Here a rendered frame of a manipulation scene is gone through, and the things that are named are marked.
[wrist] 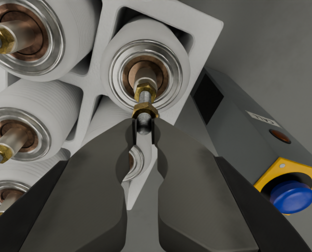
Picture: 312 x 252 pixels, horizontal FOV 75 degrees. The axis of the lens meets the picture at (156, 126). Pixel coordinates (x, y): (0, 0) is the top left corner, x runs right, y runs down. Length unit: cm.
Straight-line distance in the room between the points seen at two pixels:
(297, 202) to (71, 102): 29
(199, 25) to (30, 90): 22
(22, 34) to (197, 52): 19
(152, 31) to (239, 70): 34
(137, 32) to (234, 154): 18
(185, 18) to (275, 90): 36
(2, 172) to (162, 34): 28
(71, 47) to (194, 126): 40
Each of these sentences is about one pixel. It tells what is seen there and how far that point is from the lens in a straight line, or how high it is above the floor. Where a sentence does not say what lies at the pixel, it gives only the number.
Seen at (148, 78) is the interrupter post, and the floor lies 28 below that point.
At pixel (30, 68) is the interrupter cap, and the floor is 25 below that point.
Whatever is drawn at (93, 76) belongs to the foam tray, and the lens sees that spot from 30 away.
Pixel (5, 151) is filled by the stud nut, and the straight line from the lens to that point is 26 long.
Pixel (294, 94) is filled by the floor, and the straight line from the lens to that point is 61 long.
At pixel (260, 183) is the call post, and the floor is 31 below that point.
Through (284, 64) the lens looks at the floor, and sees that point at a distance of 56.
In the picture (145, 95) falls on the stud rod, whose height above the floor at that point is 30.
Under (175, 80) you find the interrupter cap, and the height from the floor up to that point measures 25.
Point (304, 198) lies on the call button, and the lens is 25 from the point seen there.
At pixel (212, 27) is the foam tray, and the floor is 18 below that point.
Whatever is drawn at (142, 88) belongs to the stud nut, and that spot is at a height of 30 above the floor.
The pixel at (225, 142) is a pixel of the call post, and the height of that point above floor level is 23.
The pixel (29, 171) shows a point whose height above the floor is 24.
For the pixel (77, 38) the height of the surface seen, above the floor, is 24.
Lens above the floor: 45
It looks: 58 degrees down
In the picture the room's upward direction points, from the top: 176 degrees clockwise
